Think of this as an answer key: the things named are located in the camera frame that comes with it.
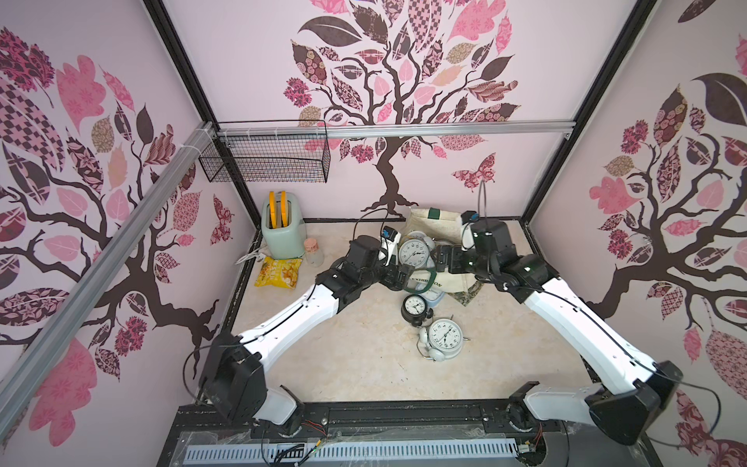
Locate black twin bell clock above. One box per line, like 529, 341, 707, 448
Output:
401, 294, 434, 328

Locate light blue square clock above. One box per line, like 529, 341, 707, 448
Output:
420, 288, 447, 309

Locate canvas tote bag green handles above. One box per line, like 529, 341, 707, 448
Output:
400, 207, 482, 307

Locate large white twin bell clock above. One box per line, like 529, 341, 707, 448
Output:
416, 318, 466, 362

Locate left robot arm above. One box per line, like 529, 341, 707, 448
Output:
200, 228, 412, 432

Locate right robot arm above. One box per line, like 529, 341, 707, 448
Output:
432, 219, 683, 446

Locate yellow corn chips bag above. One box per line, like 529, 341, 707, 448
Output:
255, 257, 303, 290

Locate glass bottle pink cap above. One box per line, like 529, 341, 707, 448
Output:
303, 237, 324, 268

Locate mint green toaster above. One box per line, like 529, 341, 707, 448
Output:
261, 191, 307, 260

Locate yellow toast slice right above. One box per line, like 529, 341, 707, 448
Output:
280, 191, 290, 228

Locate yellow toast slice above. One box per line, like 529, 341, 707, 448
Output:
280, 191, 290, 228
268, 192, 277, 229

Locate yellow toast slice left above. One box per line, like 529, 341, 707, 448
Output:
268, 192, 277, 229

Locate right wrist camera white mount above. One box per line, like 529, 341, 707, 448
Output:
460, 210, 480, 251

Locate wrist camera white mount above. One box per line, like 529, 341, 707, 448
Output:
381, 227, 402, 264
460, 210, 480, 251

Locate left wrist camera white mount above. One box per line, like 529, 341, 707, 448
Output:
381, 227, 402, 264

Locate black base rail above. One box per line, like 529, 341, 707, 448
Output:
256, 398, 526, 439

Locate black wire basket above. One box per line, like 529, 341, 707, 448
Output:
200, 119, 332, 183

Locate white vented cable duct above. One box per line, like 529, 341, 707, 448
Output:
182, 439, 519, 466

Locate aluminium frame rail back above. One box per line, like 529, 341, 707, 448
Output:
218, 120, 576, 139

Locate aluminium frame rail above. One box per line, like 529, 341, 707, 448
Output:
1, 122, 215, 436
218, 120, 576, 139

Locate aluminium frame rail left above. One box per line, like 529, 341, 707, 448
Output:
1, 122, 215, 436

